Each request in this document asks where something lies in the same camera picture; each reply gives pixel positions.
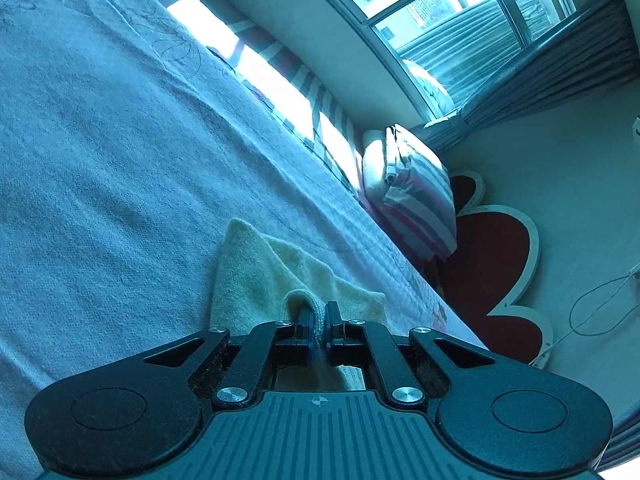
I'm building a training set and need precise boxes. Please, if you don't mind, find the striped mattress sheet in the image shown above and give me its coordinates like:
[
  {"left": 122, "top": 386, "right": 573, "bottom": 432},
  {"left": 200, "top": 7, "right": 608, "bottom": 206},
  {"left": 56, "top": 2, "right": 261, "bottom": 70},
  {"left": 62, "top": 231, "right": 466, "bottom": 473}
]
[{"left": 145, "top": 0, "right": 367, "bottom": 197}]

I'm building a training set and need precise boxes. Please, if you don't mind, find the white bedding on windowsill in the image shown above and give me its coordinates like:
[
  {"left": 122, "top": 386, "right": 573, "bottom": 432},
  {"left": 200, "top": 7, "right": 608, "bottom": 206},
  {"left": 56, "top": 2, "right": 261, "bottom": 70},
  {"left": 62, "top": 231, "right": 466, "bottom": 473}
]
[{"left": 402, "top": 59, "right": 457, "bottom": 117}]

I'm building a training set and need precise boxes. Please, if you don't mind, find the blue curtain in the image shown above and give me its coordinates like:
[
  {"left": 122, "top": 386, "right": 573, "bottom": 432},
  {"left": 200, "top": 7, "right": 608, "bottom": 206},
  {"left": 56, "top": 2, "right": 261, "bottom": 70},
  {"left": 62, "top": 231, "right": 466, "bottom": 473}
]
[{"left": 424, "top": 0, "right": 640, "bottom": 152}]

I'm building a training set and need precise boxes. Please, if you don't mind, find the white framed window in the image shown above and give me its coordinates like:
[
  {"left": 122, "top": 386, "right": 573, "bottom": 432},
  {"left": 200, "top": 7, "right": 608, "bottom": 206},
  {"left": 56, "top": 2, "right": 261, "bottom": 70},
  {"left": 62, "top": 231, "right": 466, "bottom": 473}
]
[{"left": 292, "top": 0, "right": 608, "bottom": 61}]

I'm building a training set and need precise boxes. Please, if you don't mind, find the thin hanging cable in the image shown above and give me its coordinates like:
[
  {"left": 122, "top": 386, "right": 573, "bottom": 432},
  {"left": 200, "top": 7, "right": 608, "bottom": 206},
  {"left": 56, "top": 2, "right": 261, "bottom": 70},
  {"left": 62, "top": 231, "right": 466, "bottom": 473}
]
[{"left": 542, "top": 260, "right": 640, "bottom": 357}]

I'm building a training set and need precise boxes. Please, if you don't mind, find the cream knitted sweater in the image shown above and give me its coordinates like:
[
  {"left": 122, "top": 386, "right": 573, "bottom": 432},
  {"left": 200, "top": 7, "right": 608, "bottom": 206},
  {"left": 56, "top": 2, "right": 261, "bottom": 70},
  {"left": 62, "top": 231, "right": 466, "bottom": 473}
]
[{"left": 210, "top": 218, "right": 386, "bottom": 391}]

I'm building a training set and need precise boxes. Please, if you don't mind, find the folded white quilt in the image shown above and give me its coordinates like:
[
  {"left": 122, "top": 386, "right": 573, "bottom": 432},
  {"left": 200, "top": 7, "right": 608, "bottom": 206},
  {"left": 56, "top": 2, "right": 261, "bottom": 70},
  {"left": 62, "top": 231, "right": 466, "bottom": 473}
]
[{"left": 360, "top": 129, "right": 397, "bottom": 213}]

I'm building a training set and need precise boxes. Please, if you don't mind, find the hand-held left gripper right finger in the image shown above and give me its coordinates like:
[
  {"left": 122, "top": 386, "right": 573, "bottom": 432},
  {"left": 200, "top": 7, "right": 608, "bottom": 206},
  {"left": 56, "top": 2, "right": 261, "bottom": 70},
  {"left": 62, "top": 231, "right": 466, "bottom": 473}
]
[{"left": 324, "top": 301, "right": 497, "bottom": 409}]

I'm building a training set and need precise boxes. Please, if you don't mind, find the sheer white curtain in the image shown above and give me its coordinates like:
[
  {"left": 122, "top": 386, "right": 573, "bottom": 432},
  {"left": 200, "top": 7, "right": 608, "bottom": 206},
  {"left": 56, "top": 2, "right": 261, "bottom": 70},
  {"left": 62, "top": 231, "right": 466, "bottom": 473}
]
[{"left": 400, "top": 0, "right": 531, "bottom": 106}]

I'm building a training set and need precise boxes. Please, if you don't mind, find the striped pillow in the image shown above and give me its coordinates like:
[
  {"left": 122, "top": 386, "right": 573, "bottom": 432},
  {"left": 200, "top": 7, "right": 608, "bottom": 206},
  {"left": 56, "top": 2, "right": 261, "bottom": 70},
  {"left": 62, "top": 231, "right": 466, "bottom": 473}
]
[{"left": 382, "top": 124, "right": 459, "bottom": 262}]

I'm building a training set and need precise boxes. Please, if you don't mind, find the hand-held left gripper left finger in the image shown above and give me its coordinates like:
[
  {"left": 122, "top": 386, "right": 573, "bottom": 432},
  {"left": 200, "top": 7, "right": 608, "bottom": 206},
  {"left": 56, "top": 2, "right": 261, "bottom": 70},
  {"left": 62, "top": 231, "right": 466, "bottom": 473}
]
[{"left": 144, "top": 309, "right": 319, "bottom": 409}]

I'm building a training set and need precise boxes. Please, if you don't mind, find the red scalloped headboard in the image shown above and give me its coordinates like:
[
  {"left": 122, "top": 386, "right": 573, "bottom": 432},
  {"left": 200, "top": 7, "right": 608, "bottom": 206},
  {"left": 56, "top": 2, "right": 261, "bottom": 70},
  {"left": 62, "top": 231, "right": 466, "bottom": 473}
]
[{"left": 425, "top": 174, "right": 554, "bottom": 369}]

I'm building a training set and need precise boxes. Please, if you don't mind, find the floral bed sheet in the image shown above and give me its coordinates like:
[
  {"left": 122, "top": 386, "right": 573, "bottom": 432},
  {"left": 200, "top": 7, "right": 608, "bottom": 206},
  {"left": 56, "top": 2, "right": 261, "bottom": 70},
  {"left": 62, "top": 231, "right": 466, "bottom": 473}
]
[{"left": 0, "top": 0, "right": 490, "bottom": 463}]

